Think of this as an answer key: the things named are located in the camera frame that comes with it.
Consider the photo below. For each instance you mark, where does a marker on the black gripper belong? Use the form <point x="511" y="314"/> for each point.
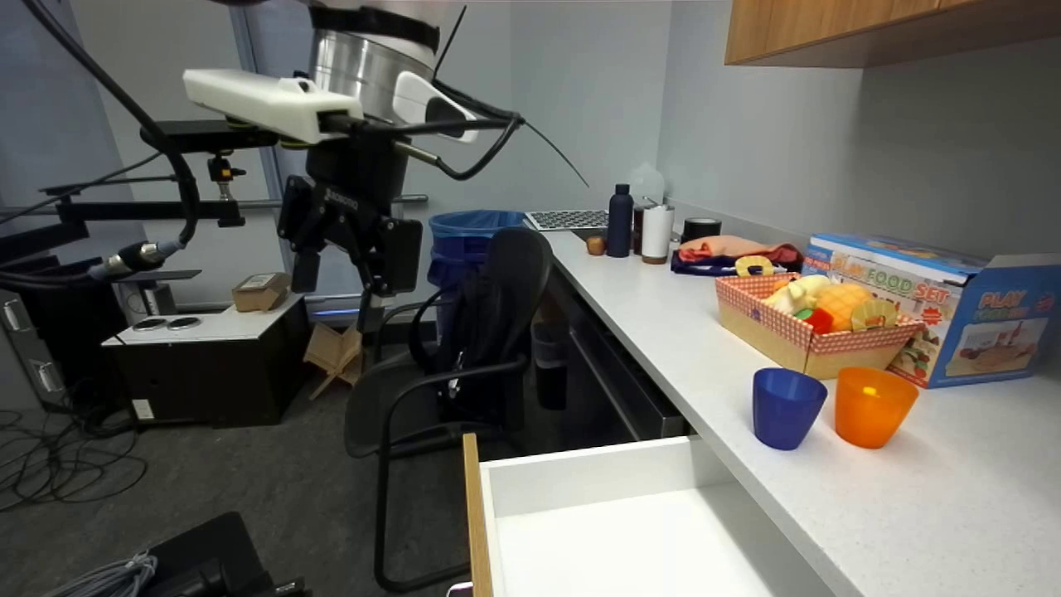
<point x="345" y="178"/>

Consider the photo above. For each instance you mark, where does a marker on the white drawer with wooden front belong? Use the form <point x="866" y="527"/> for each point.
<point x="618" y="532"/>

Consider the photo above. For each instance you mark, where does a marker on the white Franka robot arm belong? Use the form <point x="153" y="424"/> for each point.
<point x="375" y="62"/>

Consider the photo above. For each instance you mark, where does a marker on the small cardboard box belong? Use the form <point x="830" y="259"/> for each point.
<point x="260" y="292"/>

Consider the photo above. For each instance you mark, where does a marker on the blue trash bin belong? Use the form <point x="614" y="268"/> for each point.
<point x="470" y="232"/>

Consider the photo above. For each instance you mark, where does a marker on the black office chair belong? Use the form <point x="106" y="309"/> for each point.
<point x="502" y="301"/>

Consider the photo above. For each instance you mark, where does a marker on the black low cabinet white top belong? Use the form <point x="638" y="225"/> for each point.
<point x="211" y="371"/>

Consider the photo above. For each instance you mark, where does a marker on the black glasses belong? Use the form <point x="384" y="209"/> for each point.
<point x="167" y="322"/>

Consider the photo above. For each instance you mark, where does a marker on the small brown jar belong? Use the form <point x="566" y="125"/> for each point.
<point x="595" y="248"/>

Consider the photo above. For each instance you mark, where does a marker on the dark blue bottle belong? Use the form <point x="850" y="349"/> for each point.
<point x="621" y="220"/>

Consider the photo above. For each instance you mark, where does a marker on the black equipment rack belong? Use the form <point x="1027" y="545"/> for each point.
<point x="53" y="321"/>

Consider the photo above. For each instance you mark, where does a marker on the stainless steel dishwasher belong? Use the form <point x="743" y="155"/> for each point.
<point x="618" y="376"/>

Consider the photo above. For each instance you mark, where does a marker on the white mug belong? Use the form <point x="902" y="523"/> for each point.
<point x="654" y="232"/>

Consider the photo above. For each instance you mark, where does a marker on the black cylindrical container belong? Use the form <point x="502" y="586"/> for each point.
<point x="700" y="231"/>

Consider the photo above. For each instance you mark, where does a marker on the yellow and black round item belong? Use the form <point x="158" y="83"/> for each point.
<point x="753" y="268"/>

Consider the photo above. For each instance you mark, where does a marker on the pale yellow toy food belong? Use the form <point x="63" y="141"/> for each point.
<point x="798" y="292"/>

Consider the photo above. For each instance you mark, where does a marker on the blue plastic cup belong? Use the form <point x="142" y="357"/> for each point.
<point x="787" y="413"/>

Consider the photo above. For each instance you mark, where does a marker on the small red toy food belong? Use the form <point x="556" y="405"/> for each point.
<point x="819" y="321"/>

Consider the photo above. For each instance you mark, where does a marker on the orange-yellow toy food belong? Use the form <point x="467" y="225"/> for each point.
<point x="858" y="305"/>

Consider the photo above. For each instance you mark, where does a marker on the orange plastic cup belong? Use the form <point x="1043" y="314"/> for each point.
<point x="875" y="413"/>

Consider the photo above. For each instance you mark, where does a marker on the wooden upper cabinet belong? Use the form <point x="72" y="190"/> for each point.
<point x="883" y="27"/>

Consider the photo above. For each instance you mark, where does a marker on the blue toy food box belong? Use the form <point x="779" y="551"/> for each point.
<point x="995" y="321"/>

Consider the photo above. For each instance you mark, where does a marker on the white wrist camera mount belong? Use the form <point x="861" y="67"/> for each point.
<point x="269" y="102"/>

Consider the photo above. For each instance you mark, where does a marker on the black side camera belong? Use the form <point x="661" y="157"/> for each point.
<point x="177" y="135"/>

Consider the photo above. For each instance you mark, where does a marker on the black side camera bar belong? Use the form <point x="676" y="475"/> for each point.
<point x="135" y="209"/>

